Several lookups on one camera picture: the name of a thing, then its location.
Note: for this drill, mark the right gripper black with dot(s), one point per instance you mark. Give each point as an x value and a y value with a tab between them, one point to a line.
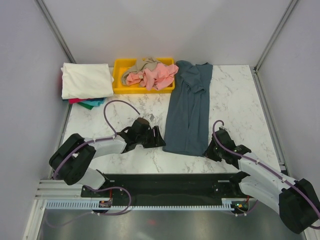
208	152

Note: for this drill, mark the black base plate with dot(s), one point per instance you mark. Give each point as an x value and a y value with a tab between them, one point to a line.
169	190

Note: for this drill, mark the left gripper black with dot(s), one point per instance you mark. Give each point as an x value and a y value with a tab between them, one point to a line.
156	141

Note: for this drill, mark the aluminium frame rail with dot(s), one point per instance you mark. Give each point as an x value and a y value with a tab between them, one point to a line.
59	189

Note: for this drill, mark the beige t-shirt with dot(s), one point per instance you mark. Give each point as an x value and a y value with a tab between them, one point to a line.
140	64

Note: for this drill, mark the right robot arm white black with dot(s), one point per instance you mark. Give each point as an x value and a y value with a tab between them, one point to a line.
295	201

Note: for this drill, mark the pink t-shirt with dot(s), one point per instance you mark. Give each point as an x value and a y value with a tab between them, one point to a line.
159	78

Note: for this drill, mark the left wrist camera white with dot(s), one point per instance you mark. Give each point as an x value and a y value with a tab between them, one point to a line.
150	117

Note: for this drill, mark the folded light blue t-shirt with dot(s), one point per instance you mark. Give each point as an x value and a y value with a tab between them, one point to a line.
100	100

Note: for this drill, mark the folded green t-shirt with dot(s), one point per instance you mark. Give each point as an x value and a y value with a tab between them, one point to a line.
87	105

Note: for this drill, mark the folded white t-shirt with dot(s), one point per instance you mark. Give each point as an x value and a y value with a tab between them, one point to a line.
86	81

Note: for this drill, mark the blue-grey t-shirt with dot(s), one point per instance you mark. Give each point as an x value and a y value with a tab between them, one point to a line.
187	121

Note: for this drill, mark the folded red t-shirt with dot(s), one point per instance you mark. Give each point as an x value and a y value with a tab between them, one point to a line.
75	100

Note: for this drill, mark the yellow plastic bin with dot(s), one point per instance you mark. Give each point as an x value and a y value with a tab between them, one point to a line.
121	65

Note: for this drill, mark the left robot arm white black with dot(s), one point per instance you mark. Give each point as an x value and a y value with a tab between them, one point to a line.
72	160

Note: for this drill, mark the right aluminium post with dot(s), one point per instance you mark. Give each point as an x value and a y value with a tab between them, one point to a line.
276	33

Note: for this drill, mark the left aluminium post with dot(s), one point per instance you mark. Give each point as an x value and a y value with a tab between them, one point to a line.
55	29

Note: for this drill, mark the white slotted cable duct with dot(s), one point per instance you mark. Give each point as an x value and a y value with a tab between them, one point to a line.
100	204

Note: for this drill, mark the aluminium post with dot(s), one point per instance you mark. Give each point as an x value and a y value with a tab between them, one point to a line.
276	33
55	29

